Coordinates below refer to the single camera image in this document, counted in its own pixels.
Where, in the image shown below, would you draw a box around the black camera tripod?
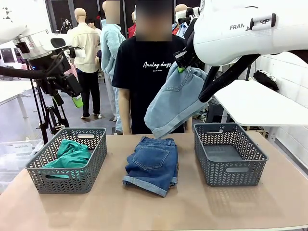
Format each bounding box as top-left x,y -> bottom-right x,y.
28,78 -> 71,144

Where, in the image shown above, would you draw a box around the teal top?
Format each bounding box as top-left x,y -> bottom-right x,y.
42,139 -> 92,180

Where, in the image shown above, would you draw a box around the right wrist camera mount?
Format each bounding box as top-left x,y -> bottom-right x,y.
175,8 -> 202,25

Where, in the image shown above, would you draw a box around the pink tablecloth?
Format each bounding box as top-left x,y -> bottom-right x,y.
63,67 -> 79,78

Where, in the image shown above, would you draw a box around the mannequin in red garment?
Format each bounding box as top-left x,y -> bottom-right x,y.
127,11 -> 137,39

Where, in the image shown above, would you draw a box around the light blue denim shorts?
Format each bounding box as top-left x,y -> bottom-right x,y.
143,61 -> 209,139

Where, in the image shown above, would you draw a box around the bystander in white shirt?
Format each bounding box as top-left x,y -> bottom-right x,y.
87,18 -> 103,78

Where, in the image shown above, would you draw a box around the grey plastic woven basket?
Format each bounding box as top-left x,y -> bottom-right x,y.
193,122 -> 269,187
25,127 -> 108,194

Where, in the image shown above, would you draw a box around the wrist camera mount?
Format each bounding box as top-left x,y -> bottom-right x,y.
66,46 -> 87,59
175,8 -> 202,25

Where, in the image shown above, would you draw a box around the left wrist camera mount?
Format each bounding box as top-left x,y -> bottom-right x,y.
66,46 -> 87,59

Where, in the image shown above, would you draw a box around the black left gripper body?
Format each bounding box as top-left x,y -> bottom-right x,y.
27,53 -> 73,96

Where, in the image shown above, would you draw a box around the large white table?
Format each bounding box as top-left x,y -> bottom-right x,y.
212,79 -> 308,145

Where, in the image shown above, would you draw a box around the mannequin in blue fleece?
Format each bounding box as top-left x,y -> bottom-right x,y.
99,0 -> 127,133

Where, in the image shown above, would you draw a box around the dark blue denim shorts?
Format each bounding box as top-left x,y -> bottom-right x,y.
122,136 -> 180,198

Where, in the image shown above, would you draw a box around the person's left forearm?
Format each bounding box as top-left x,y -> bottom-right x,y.
184,117 -> 193,134

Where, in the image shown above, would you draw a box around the mannequin in cream shirt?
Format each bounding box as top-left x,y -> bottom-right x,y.
66,7 -> 102,120

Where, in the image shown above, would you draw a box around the clear plastic storage box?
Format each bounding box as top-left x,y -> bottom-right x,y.
0,139 -> 44,193

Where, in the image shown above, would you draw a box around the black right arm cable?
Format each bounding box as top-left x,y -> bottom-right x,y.
198,49 -> 308,103

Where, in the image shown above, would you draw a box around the person in black t-shirt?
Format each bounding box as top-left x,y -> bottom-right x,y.
111,0 -> 189,135

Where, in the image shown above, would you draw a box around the black bag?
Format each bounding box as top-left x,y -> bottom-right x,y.
253,69 -> 280,91

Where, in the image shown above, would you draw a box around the person's right forearm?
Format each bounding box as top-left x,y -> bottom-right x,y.
119,103 -> 132,129

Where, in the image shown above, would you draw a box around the small white desk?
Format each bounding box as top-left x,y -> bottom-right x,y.
0,80 -> 38,119

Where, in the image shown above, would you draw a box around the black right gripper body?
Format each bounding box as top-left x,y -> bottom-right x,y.
173,23 -> 202,70

